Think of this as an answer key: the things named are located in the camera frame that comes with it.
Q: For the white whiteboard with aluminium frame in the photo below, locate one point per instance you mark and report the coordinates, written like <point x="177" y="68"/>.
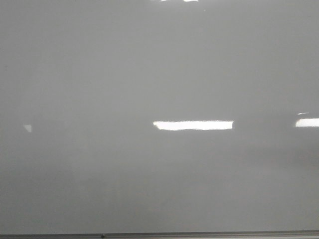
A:
<point x="158" y="116"/>

